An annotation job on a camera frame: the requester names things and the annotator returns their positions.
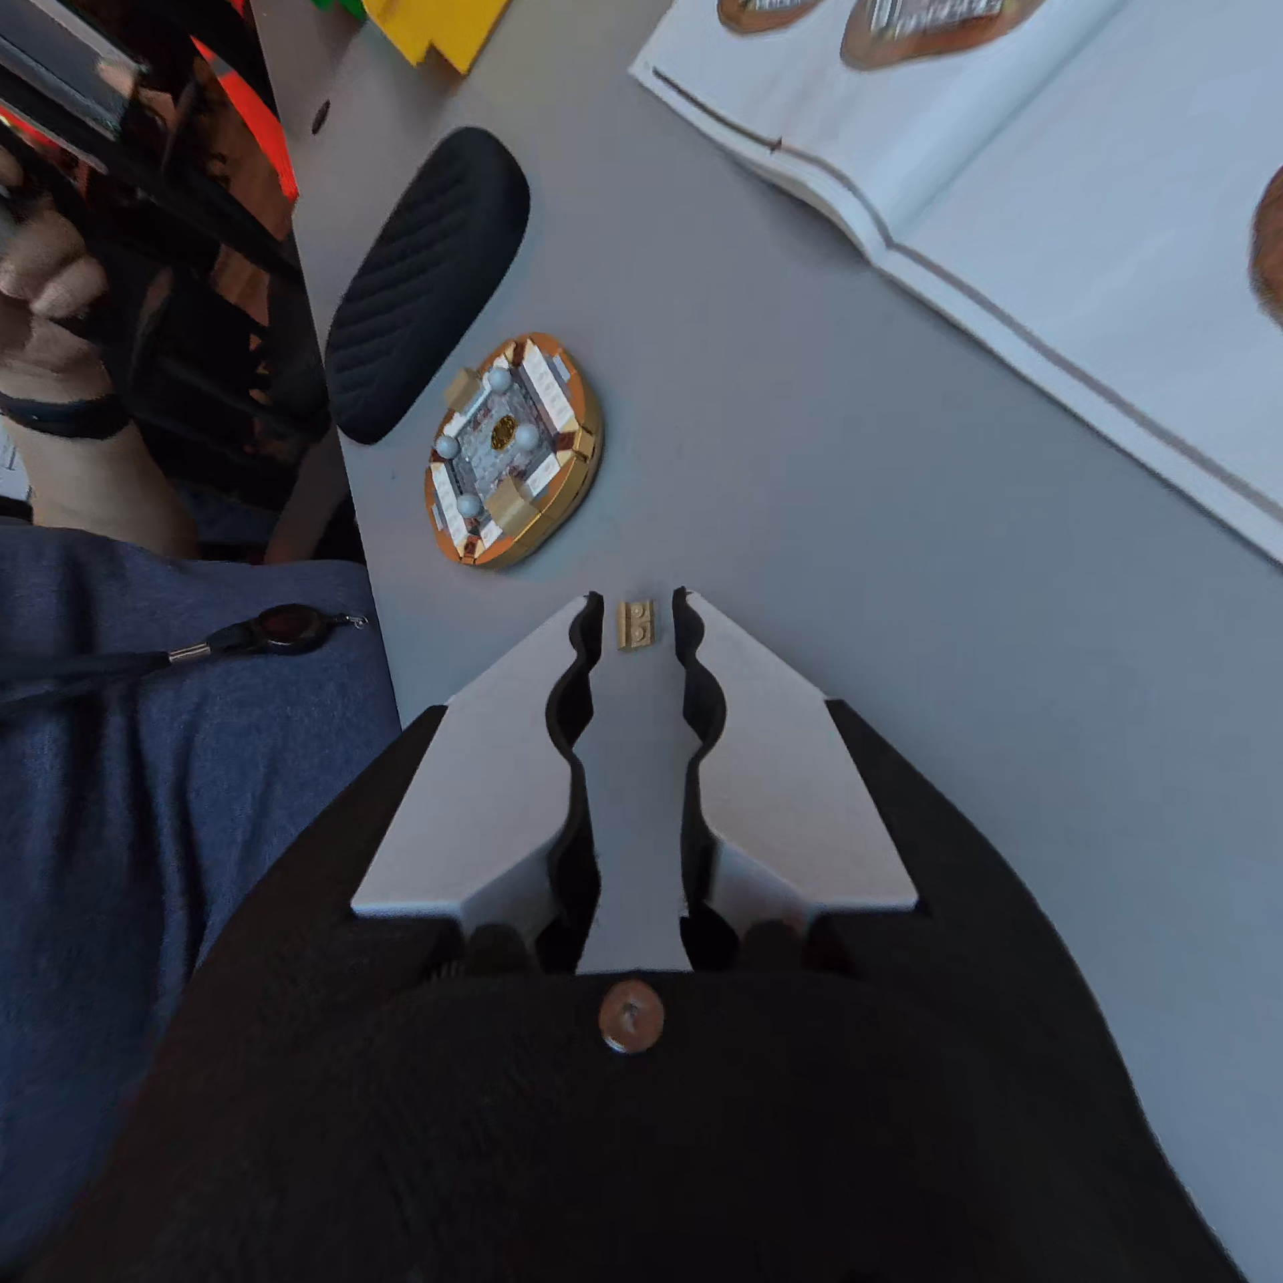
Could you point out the black ribbed chair armrest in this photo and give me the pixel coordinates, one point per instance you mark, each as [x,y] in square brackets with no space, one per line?
[426,286]

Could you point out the person's left hand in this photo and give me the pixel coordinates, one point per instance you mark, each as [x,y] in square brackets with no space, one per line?
[44,301]

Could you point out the black badge reel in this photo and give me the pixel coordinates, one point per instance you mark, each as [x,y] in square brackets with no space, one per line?
[290,628]

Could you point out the green plastic item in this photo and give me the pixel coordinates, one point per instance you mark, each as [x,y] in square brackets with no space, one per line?
[339,6]

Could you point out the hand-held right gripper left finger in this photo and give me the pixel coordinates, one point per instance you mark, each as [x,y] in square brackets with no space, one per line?
[481,802]

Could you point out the lego instruction booklet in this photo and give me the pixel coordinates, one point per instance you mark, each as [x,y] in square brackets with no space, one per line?
[1053,231]

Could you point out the red plastic item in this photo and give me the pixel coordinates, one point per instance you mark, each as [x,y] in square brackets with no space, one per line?
[255,121]

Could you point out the tan lego plate piece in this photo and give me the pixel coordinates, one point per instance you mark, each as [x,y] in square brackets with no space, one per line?
[634,625]

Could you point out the person's blue shirt torso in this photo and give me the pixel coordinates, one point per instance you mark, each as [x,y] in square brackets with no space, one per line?
[150,853]

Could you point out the black wristband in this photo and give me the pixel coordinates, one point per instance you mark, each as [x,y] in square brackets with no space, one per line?
[66,416]

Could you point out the round gold lego base build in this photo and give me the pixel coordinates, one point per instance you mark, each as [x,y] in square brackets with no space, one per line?
[510,451]

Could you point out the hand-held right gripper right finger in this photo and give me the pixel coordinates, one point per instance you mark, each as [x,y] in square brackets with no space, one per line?
[791,802]

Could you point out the person's left forearm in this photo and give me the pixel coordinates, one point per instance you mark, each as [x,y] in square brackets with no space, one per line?
[110,491]

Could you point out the yellow brick pieces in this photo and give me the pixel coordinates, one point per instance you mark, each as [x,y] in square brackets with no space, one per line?
[442,28]

